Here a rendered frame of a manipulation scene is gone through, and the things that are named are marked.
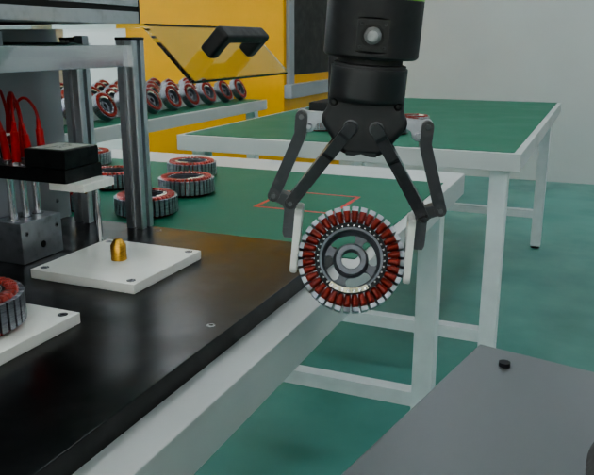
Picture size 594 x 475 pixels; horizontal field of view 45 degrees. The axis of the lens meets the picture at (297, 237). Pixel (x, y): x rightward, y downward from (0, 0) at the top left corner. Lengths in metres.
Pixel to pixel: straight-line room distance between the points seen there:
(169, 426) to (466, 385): 0.24
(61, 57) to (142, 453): 0.56
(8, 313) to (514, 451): 0.47
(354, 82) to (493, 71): 5.17
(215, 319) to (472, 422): 0.37
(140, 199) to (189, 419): 0.56
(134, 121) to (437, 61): 4.94
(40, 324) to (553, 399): 0.48
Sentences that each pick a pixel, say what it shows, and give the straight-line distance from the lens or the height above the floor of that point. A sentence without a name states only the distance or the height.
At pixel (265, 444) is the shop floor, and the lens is 2.01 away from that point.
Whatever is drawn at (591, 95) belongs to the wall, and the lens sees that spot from 5.80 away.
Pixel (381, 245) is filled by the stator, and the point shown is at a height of 0.84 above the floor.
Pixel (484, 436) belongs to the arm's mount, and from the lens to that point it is 0.44.
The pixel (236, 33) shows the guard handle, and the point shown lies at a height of 1.06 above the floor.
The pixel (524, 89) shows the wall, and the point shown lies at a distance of 5.83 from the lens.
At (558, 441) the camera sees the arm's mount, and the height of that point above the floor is 0.83.
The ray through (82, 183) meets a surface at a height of 0.88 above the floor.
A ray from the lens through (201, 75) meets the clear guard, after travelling 0.77.
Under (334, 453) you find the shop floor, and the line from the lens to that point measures 1.97.
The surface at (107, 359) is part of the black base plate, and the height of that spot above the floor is 0.77.
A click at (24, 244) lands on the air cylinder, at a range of 0.98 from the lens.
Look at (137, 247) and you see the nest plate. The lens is 0.98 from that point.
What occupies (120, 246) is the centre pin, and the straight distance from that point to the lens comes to 0.92.
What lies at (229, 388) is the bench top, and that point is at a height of 0.75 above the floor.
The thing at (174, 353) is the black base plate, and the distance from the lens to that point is 0.68.
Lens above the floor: 1.05
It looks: 15 degrees down
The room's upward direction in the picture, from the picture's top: straight up
